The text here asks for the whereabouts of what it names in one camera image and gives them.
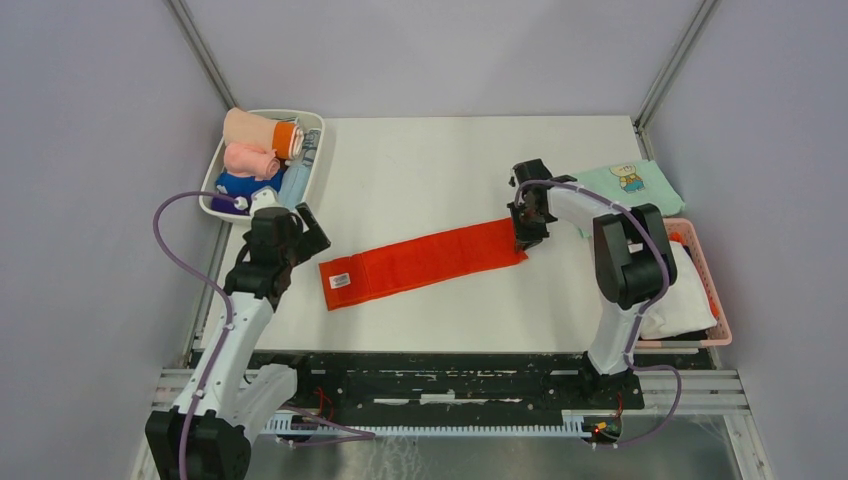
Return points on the light blue rolled towel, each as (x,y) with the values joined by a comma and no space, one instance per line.
(296,177)

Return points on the pink perforated plastic basket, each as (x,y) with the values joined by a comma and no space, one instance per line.
(720,334)

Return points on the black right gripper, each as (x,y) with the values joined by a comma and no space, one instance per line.
(526,239)

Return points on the peach orange rolled towel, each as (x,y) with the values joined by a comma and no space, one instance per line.
(285,137)

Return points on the green cartoon bear cloth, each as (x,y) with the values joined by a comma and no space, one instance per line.
(634,184)

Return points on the left aluminium frame post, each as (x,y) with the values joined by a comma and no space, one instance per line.
(203,54)

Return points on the pink panda towel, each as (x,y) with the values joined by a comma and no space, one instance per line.
(243,160)

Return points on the purple rolled towel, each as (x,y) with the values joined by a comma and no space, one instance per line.
(225,204)

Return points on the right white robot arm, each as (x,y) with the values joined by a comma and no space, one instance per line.
(633,262)

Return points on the front aluminium rail frame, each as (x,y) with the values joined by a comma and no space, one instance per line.
(711,434)

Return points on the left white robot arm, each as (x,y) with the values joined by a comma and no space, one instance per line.
(209,430)

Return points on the aluminium corner frame post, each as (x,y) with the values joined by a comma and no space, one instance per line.
(669,71)

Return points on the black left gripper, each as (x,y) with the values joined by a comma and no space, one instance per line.
(311,241)

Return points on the white folded towel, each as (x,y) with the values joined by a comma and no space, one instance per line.
(653,327)

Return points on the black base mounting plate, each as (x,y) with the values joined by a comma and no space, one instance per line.
(457,390)

